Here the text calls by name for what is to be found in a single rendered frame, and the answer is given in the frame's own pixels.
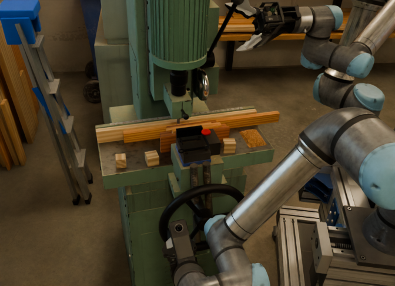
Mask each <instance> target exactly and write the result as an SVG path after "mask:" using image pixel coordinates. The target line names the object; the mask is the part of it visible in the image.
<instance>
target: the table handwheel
mask: <svg viewBox="0 0 395 286"><path fill-rule="evenodd" d="M211 193H221V194H227V195H230V196H231V197H233V198H234V199H235V200H236V201H237V203H239V202H240V201H241V200H242V199H243V198H244V197H245V196H244V195H243V194H242V193H241V192H240V191H239V190H238V189H236V188H234V187H232V186H230V185H226V184H205V185H200V186H198V187H194V188H192V189H189V190H187V191H185V192H184V193H182V194H180V195H179V196H177V197H176V198H175V199H174V200H173V201H171V202H170V203H169V205H168V206H167V207H166V208H165V210H164V211H163V213H162V215H161V217H160V220H159V233H160V237H161V239H162V240H163V241H164V243H166V241H167V240H168V236H167V231H166V230H167V229H168V223H169V220H170V218H171V216H172V215H173V213H174V212H175V211H176V210H177V209H178V208H179V207H180V206H181V205H183V204H184V203H186V204H187V205H188V206H189V207H190V208H191V209H192V211H193V212H194V213H195V214H194V216H193V218H194V220H195V223H196V226H195V228H194V230H193V231H192V233H191V234H190V239H193V238H194V237H195V235H196V234H197V233H198V232H199V231H204V226H205V224H206V222H207V221H208V220H209V219H210V218H213V217H215V215H227V214H228V213H229V212H226V213H221V214H215V215H213V214H212V212H211V210H210V209H207V208H206V207H205V205H204V203H203V200H202V197H201V195H205V194H211ZM195 197H199V202H198V203H197V204H195V205H194V203H193V202H192V199H193V198H195ZM195 245H196V246H197V250H196V252H198V251H204V250H208V249H210V247H209V246H208V244H207V242H206V241H203V242H198V243H195Z"/></svg>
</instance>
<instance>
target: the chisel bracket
mask: <svg viewBox="0 0 395 286"><path fill-rule="evenodd" d="M163 100H164V102H165V104H166V106H167V109H168V111H169V113H170V116H171V118H172V119H181V118H183V114H182V112H181V109H183V110H184V111H185V113H186V114H188V115H189V117H192V99H191V97H190V95H189V94H188V92H187V90H186V94H185V95H183V96H180V97H178V96H174V95H172V94H171V83H170V82H168V83H164V84H163Z"/></svg>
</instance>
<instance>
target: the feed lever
mask: <svg viewBox="0 0 395 286"><path fill-rule="evenodd" d="M232 1H233V4H232V6H231V8H230V10H229V12H228V14H227V16H226V18H225V20H224V21H223V24H222V26H221V27H220V29H219V32H218V33H217V35H216V38H215V39H214V41H213V43H212V45H211V47H210V49H209V51H207V57H206V62H205V63H204V64H203V65H202V66H200V68H210V67H213V66H214V65H215V55H214V53H213V50H214V48H215V46H216V44H217V42H218V40H219V39H220V37H221V35H222V33H223V31H224V30H225V28H226V25H227V24H228V22H229V20H230V18H231V16H232V15H233V13H234V11H235V9H236V7H237V5H240V4H242V3H243V2H244V0H232Z"/></svg>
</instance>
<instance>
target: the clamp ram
mask: <svg viewBox="0 0 395 286"><path fill-rule="evenodd" d="M202 129H203V127H202V126H201V125H199V126H194V127H185V128H176V139H177V138H181V137H189V136H194V135H201V134H202Z"/></svg>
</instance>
